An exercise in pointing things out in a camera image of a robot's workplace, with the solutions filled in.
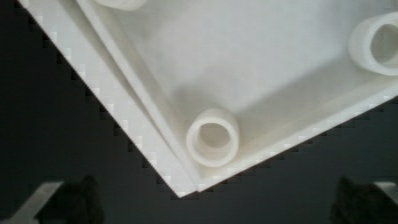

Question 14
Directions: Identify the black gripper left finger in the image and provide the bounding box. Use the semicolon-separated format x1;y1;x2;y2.
8;175;106;224

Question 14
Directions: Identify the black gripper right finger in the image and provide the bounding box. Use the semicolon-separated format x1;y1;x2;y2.
328;177;398;224

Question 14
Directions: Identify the white square tabletop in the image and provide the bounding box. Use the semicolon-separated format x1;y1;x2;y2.
15;0;398;196

